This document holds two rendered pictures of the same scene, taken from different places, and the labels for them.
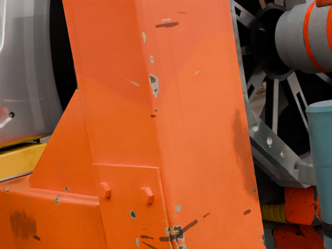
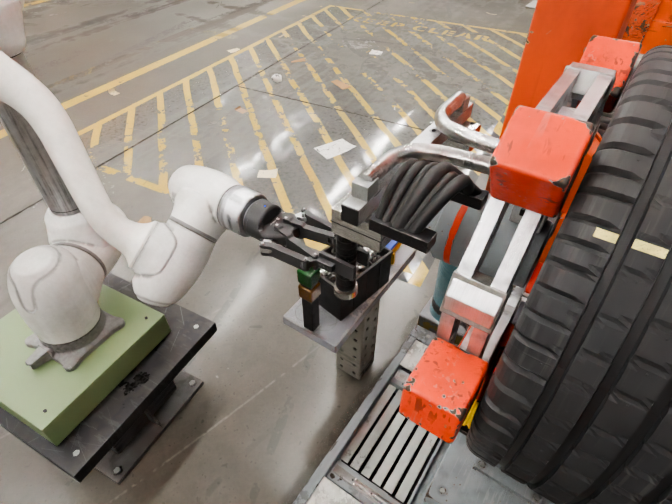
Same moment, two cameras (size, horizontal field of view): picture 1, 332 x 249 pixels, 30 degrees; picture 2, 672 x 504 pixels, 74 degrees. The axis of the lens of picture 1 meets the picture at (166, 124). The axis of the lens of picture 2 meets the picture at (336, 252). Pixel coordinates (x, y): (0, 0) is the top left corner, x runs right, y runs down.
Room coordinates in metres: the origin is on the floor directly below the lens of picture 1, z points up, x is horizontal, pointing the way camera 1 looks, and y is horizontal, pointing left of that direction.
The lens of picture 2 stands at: (1.67, -0.74, 1.36)
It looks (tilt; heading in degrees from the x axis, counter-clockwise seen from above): 43 degrees down; 165
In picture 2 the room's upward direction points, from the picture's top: straight up
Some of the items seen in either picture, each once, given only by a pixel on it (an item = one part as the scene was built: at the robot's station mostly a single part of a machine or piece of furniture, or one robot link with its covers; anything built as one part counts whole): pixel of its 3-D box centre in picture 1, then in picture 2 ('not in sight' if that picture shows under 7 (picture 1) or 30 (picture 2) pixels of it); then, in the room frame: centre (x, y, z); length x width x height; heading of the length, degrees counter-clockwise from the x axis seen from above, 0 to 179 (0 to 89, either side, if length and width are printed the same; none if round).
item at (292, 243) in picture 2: not in sight; (296, 245); (1.08, -0.66, 0.83); 0.11 x 0.01 x 0.04; 29
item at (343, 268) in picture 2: not in sight; (337, 265); (1.15, -0.60, 0.83); 0.07 x 0.01 x 0.03; 40
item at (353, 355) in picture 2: not in sight; (357, 326); (0.83, -0.45, 0.21); 0.10 x 0.10 x 0.42; 40
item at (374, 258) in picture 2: not in sight; (347, 271); (0.87, -0.49, 0.51); 0.20 x 0.14 x 0.13; 121
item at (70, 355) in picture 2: not in sight; (66, 332); (0.79, -1.24, 0.41); 0.22 x 0.18 x 0.06; 137
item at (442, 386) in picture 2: not in sight; (442, 388); (1.42, -0.54, 0.85); 0.09 x 0.08 x 0.07; 130
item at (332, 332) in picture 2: not in sight; (353, 283); (0.85, -0.47, 0.44); 0.43 x 0.17 x 0.03; 130
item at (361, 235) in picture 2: not in sight; (363, 221); (1.16, -0.56, 0.93); 0.09 x 0.05 x 0.05; 40
